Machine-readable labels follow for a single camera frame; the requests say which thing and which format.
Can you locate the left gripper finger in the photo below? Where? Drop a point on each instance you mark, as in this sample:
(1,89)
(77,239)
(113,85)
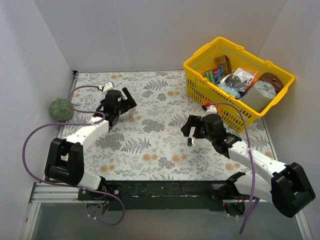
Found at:
(129,104)
(126,93)

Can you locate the yellow plastic basket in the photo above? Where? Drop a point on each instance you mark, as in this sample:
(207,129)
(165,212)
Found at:
(233,112)

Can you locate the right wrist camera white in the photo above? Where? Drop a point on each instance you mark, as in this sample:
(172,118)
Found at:
(209,109)

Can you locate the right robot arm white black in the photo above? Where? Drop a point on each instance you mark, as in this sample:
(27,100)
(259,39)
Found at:
(286,186)

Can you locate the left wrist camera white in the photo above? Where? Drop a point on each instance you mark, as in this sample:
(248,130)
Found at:
(106,87)

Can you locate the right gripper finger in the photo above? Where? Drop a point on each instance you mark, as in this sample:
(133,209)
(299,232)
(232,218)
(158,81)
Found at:
(194,121)
(188,130)

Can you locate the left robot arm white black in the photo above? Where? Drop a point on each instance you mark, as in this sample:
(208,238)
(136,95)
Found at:
(65,161)

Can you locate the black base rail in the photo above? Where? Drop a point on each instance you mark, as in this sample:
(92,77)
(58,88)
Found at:
(209,195)

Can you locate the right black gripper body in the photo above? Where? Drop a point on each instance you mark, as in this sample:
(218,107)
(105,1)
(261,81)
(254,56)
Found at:
(192,126)

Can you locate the green felt ball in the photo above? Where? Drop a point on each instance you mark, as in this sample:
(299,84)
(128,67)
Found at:
(61,109)

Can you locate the brown cardboard box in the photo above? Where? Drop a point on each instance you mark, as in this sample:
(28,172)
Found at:
(224,62)

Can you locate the brown round disc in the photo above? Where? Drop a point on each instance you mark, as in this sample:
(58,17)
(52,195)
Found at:
(272,79)

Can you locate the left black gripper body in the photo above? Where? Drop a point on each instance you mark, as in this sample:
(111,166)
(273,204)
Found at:
(127,100)

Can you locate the light blue cloth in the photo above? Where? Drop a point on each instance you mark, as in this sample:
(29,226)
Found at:
(229,90)

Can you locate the silver foil packet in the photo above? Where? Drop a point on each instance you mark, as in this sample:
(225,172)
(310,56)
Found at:
(240,80)

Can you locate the small black key fob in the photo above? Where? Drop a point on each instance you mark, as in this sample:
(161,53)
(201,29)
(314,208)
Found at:
(190,142)

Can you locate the floral table mat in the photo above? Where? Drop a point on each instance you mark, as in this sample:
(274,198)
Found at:
(147,142)

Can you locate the green blue sponge pack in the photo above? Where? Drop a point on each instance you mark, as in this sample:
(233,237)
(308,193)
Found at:
(214,75)

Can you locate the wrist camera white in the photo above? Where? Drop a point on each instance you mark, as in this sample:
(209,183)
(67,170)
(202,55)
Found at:
(106,87)
(209,109)

